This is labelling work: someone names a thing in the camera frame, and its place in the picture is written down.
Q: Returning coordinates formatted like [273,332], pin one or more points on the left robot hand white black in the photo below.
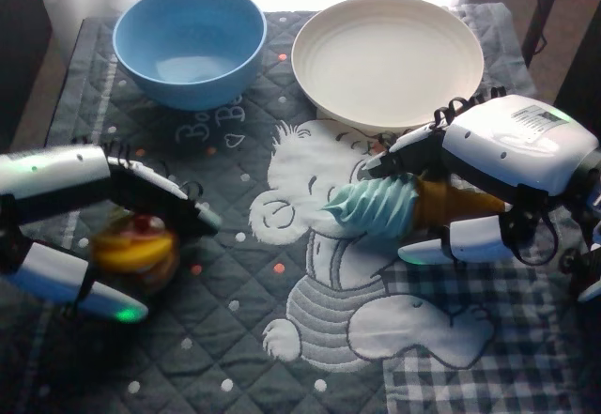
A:
[61,170]

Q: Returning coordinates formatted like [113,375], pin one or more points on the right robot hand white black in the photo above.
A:
[512,151]

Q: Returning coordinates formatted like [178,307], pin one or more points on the toy cupcake with fruit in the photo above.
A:
[136,249]

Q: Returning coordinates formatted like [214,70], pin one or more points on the toy ice cream cone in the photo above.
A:
[375,210]

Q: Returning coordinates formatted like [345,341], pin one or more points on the cream white plate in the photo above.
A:
[385,62]

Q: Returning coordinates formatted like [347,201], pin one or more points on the blue bowl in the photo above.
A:
[188,48]

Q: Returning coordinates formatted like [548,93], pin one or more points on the black stand leg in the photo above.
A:
[540,15]

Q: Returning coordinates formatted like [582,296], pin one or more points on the grey quilt with bear print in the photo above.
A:
[197,348]

